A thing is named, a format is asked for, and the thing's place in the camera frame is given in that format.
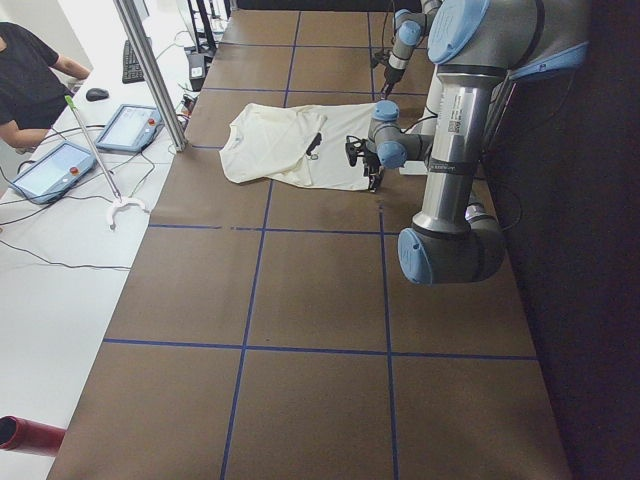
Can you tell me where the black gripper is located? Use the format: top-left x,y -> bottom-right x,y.
363,152 -> 384,193
381,65 -> 401,98

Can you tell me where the cream long sleeve shirt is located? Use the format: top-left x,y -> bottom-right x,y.
220,103 -> 374,191

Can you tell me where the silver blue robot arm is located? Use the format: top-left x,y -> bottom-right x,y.
381,0 -> 442,99
359,1 -> 591,285

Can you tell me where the far teach pendant tablet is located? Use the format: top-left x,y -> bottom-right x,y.
95,104 -> 164,154

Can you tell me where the teach pendant tablet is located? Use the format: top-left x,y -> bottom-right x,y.
95,104 -> 164,154
9,141 -> 96,204

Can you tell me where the black keyboard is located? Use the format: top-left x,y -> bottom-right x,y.
121,40 -> 144,84

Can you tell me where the reacher grabber stick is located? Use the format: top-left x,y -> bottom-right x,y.
64,95 -> 149,231

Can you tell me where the black computer mouse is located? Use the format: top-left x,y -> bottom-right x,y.
85,88 -> 109,102

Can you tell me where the near teach pendant tablet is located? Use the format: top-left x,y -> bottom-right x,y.
9,141 -> 96,204

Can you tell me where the person in black shirt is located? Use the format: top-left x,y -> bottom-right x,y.
1,22 -> 91,150

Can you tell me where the red cylinder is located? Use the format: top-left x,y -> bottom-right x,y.
1,416 -> 66,457

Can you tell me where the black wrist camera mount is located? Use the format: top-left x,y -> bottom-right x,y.
370,49 -> 390,69

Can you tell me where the aluminium frame post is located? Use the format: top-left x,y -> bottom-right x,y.
114,0 -> 187,152

